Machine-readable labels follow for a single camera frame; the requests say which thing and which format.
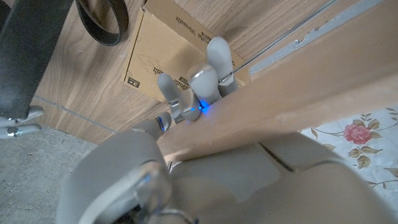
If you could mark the brown cardboard box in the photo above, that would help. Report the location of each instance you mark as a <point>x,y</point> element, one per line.
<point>155,53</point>

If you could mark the black leather belt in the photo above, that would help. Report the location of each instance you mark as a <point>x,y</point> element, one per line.
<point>28,56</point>

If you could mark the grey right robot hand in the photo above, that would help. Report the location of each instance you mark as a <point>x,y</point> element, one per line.
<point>18,130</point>

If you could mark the floral backdrop cloth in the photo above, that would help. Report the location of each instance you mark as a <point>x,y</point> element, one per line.
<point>357,133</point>

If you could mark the grey tape outline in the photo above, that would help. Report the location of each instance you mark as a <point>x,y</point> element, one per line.
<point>342,19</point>

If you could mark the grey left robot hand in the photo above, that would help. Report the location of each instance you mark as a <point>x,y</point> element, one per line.
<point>248,186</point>

